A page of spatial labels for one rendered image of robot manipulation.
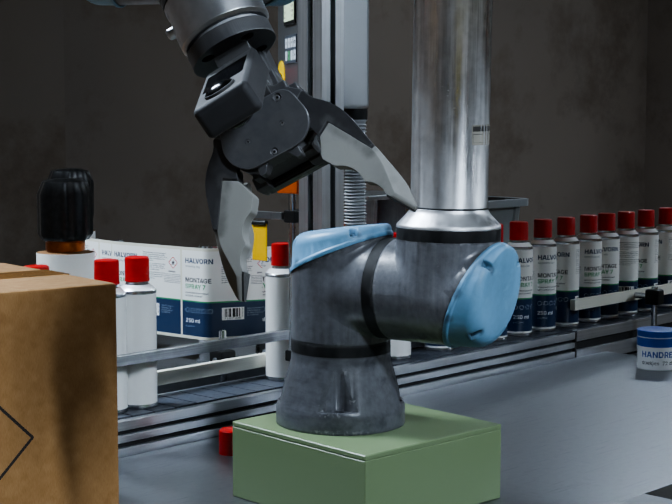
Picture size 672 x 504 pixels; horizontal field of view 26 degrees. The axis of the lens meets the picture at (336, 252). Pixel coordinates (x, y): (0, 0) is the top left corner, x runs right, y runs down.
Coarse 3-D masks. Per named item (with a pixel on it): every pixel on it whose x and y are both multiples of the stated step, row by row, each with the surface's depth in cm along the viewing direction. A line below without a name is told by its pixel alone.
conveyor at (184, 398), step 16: (512, 336) 261; (528, 336) 261; (544, 336) 262; (416, 352) 243; (432, 352) 243; (448, 352) 243; (224, 384) 215; (240, 384) 215; (256, 384) 215; (272, 384) 215; (160, 400) 203; (176, 400) 203; (192, 400) 203; (208, 400) 203; (128, 416) 192
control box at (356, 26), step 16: (352, 0) 200; (368, 0) 201; (352, 16) 200; (368, 16) 201; (288, 32) 207; (352, 32) 201; (368, 32) 201; (352, 48) 201; (368, 48) 202; (288, 64) 207; (352, 64) 201; (368, 64) 202; (288, 80) 207; (352, 80) 201; (368, 80) 202; (352, 96) 202; (368, 96) 202
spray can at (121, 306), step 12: (96, 264) 192; (108, 264) 192; (96, 276) 192; (108, 276) 192; (120, 288) 193; (120, 300) 192; (120, 312) 192; (120, 324) 193; (120, 336) 193; (120, 348) 193; (120, 372) 193; (120, 384) 193; (120, 396) 193; (120, 408) 193
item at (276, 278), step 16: (272, 256) 217; (288, 256) 217; (272, 272) 216; (288, 272) 216; (272, 288) 216; (288, 288) 216; (272, 304) 216; (288, 304) 216; (272, 320) 217; (288, 320) 216; (272, 352) 217; (272, 368) 217
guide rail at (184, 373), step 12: (228, 360) 215; (240, 360) 217; (252, 360) 219; (264, 360) 221; (168, 372) 207; (180, 372) 208; (192, 372) 210; (204, 372) 212; (216, 372) 214; (228, 372) 215
